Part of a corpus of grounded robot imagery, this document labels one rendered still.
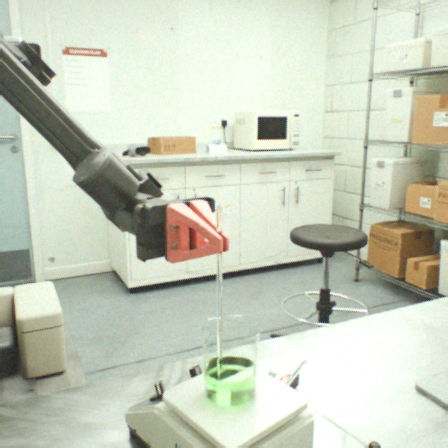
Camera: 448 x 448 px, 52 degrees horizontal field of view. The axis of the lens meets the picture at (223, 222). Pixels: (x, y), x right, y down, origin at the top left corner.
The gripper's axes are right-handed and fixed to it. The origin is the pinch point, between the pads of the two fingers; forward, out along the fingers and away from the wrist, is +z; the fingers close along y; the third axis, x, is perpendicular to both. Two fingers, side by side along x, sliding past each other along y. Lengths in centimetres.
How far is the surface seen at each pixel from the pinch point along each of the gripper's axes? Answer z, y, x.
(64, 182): -286, 77, 32
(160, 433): -2.9, -6.1, 21.5
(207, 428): 4.3, -4.8, 17.1
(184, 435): 1.3, -5.6, 19.4
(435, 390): 8.7, 31.5, 24.9
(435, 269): -94, 233, 76
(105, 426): -13.5, -8.3, 25.9
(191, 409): 0.8, -4.4, 17.1
